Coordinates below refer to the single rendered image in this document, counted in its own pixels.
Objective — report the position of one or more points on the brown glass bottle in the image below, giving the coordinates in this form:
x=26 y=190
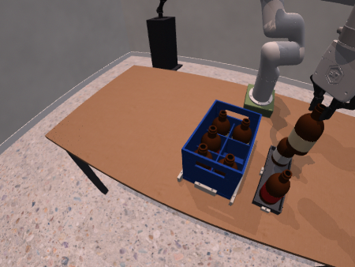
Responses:
x=222 y=124
x=212 y=139
x=306 y=131
x=275 y=187
x=242 y=132
x=202 y=150
x=282 y=155
x=229 y=161

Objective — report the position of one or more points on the blue plastic bottle crate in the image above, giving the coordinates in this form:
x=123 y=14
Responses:
x=225 y=186

